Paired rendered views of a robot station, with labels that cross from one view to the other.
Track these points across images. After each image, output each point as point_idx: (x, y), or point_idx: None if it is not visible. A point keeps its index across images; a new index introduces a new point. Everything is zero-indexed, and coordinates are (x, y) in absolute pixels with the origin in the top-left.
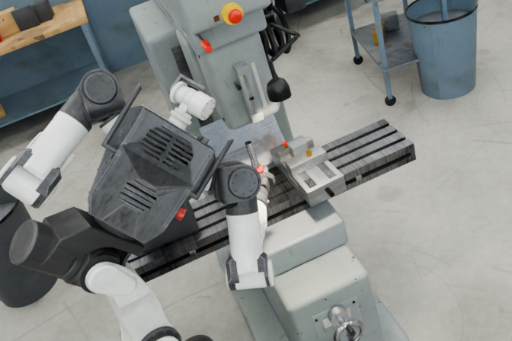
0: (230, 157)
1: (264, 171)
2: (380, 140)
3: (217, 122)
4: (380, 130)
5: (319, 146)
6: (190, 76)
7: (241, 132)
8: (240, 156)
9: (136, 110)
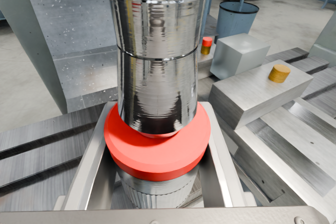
0: (86, 58)
1: (225, 159)
2: (320, 73)
3: None
4: (306, 60)
5: (285, 62)
6: None
7: (109, 21)
8: (103, 60)
9: None
